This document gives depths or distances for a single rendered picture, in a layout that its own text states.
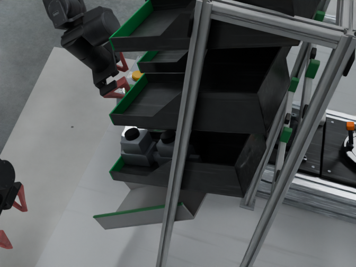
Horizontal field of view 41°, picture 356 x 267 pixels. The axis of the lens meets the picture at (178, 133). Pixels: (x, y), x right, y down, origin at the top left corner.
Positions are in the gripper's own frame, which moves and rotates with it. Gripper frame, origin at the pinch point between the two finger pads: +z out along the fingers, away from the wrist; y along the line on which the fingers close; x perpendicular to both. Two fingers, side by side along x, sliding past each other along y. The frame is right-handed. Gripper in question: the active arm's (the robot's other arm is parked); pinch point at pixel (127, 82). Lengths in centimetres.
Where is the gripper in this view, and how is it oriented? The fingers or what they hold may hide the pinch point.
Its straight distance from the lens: 117.2
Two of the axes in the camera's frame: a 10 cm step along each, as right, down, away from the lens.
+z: 5.5, 4.3, 7.2
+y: -2.0, -7.7, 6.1
